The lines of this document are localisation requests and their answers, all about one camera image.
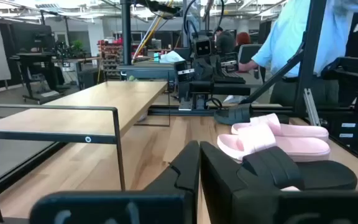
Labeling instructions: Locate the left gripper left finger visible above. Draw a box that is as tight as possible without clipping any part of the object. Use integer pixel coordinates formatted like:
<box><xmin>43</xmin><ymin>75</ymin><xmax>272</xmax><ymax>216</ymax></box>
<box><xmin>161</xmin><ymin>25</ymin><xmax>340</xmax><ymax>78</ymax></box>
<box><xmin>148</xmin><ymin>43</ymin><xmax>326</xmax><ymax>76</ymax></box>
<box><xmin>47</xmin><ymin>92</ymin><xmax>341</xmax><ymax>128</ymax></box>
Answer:
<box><xmin>144</xmin><ymin>140</ymin><xmax>200</xmax><ymax>224</ymax></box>

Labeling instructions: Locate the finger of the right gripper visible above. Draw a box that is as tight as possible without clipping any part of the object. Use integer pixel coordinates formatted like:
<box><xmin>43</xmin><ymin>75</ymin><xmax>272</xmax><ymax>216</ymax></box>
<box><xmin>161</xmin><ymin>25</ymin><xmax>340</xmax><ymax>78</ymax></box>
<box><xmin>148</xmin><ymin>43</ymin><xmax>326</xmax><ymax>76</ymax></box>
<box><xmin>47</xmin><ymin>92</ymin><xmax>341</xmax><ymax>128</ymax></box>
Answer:
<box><xmin>175</xmin><ymin>60</ymin><xmax>195</xmax><ymax>83</ymax></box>
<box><xmin>221</xmin><ymin>52</ymin><xmax>239</xmax><ymax>74</ymax></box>

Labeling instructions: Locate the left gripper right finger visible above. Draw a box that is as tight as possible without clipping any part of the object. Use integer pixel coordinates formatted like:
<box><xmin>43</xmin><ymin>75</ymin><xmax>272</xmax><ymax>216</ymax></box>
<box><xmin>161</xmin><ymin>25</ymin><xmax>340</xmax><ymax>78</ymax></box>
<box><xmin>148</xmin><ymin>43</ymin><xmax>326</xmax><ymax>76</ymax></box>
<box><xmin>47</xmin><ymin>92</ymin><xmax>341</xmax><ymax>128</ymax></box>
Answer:
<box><xmin>200</xmin><ymin>141</ymin><xmax>260</xmax><ymax>224</ymax></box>

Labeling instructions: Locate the black rubber slide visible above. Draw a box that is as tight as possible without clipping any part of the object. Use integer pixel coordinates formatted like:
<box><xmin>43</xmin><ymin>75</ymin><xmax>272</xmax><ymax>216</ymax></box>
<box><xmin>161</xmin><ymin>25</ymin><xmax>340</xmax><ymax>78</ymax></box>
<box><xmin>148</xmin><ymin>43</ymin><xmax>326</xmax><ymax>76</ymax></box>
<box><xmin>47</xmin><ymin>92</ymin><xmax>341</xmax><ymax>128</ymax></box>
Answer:
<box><xmin>242</xmin><ymin>146</ymin><xmax>358</xmax><ymax>191</ymax></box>

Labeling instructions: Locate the white crumpled cloth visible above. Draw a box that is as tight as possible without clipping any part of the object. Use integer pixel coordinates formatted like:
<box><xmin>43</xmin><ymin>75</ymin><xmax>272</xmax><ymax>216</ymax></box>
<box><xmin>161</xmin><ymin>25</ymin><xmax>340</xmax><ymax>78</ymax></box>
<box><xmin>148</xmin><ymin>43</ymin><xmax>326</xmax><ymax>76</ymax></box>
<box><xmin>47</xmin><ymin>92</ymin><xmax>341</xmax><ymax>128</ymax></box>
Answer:
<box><xmin>159</xmin><ymin>50</ymin><xmax>186</xmax><ymax>65</ymax></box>

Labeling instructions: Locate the grey office chair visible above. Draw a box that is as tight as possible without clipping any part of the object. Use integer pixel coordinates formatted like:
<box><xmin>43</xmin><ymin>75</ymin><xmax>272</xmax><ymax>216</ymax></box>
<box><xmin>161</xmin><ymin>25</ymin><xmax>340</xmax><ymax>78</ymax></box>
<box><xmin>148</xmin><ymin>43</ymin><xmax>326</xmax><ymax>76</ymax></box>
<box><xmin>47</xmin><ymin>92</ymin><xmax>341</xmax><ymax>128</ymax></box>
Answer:
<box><xmin>237</xmin><ymin>43</ymin><xmax>267</xmax><ymax>83</ymax></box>

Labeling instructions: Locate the grey background table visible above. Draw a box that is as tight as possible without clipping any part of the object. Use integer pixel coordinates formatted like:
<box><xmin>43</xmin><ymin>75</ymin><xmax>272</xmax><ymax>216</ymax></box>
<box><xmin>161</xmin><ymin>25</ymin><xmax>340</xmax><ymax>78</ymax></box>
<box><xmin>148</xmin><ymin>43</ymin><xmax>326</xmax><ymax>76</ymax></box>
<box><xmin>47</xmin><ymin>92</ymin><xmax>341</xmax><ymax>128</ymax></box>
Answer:
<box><xmin>118</xmin><ymin>63</ymin><xmax>180</xmax><ymax>81</ymax></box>

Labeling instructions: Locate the yellow slanted pole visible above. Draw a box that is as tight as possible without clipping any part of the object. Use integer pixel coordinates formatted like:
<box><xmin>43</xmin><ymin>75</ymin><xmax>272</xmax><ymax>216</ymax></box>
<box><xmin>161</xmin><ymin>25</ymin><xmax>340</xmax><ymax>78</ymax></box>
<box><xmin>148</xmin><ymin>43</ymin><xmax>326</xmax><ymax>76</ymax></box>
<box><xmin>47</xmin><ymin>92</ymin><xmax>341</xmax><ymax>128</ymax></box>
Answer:
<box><xmin>131</xmin><ymin>0</ymin><xmax>174</xmax><ymax>65</ymax></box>

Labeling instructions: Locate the black background pillar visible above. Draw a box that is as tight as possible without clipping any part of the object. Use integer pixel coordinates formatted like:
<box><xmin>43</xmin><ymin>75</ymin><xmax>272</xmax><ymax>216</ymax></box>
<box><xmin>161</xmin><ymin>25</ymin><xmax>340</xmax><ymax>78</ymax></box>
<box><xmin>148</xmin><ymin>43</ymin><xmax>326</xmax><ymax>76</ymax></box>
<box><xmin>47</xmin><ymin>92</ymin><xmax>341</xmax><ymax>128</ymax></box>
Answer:
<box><xmin>121</xmin><ymin>0</ymin><xmax>133</xmax><ymax>66</ymax></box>

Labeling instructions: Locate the red storage rack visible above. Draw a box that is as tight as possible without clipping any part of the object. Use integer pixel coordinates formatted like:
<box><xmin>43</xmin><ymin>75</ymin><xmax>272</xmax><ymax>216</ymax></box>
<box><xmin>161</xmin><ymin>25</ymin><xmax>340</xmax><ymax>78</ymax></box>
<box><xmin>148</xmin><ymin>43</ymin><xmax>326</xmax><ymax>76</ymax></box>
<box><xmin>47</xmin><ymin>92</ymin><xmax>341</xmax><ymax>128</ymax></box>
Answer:
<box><xmin>97</xmin><ymin>37</ymin><xmax>124</xmax><ymax>80</ymax></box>

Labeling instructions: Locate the small green potted plant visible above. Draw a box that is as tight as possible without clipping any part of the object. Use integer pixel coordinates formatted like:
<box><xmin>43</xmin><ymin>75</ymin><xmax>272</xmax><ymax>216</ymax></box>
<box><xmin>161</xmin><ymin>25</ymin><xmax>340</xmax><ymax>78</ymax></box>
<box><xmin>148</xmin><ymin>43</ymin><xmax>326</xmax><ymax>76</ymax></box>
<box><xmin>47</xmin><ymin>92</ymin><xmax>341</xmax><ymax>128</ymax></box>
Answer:
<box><xmin>70</xmin><ymin>39</ymin><xmax>86</xmax><ymax>54</ymax></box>

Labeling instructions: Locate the black box with white labels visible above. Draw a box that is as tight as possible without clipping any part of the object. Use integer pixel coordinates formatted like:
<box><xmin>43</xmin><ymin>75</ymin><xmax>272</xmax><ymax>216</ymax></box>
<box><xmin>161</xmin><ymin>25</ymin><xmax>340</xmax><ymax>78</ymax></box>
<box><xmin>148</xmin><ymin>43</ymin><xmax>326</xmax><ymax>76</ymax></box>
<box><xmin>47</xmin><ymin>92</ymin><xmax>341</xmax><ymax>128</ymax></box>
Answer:
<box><xmin>318</xmin><ymin>116</ymin><xmax>358</xmax><ymax>153</ymax></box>

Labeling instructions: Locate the black equipment stand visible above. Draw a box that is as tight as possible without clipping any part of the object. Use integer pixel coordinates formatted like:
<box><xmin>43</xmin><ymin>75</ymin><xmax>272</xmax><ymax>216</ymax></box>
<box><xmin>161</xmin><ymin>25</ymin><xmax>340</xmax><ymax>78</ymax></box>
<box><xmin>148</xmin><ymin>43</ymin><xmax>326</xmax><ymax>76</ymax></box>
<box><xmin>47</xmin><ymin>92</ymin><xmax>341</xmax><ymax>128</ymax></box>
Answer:
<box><xmin>320</xmin><ymin>55</ymin><xmax>358</xmax><ymax>118</ymax></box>

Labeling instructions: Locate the black standing desk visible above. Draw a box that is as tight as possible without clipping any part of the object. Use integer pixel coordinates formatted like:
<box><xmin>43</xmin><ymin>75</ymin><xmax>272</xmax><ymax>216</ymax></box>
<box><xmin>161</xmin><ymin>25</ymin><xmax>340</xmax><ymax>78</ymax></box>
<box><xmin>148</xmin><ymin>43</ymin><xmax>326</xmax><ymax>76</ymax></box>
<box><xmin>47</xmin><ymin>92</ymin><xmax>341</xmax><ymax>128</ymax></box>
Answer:
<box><xmin>9</xmin><ymin>52</ymin><xmax>71</xmax><ymax>105</ymax></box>

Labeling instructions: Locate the black monitor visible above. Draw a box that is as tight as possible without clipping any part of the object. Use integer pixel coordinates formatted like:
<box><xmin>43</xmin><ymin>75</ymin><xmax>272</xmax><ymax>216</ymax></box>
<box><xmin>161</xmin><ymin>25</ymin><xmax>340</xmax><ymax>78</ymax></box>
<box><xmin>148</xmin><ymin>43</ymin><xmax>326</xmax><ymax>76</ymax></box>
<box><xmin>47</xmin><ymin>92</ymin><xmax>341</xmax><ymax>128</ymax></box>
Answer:
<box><xmin>11</xmin><ymin>24</ymin><xmax>54</xmax><ymax>54</ymax></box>

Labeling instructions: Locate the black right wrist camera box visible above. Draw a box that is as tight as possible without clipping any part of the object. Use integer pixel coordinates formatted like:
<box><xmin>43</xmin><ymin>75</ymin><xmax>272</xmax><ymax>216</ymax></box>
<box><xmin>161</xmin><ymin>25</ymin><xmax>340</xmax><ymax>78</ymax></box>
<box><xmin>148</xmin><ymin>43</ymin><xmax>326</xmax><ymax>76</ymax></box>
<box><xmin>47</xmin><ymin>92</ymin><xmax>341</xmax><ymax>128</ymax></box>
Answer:
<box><xmin>193</xmin><ymin>35</ymin><xmax>213</xmax><ymax>57</ymax></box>

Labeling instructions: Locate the wooden shelf with black frame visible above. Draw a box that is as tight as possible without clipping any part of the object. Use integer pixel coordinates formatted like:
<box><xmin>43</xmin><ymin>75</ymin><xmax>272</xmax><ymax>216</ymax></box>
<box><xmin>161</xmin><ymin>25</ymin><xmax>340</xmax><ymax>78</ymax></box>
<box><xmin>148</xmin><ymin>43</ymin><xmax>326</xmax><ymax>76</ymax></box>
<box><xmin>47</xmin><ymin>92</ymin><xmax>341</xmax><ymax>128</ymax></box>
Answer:
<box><xmin>0</xmin><ymin>71</ymin><xmax>171</xmax><ymax>223</ymax></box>

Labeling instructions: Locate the silver metal bracket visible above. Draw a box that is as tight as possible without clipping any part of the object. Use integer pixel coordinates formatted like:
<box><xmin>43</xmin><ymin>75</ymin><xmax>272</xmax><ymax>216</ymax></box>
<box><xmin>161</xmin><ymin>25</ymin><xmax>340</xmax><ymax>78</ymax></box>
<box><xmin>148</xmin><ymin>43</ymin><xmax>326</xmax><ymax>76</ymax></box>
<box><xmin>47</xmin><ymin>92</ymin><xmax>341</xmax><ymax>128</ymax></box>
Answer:
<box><xmin>303</xmin><ymin>88</ymin><xmax>322</xmax><ymax>127</ymax></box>

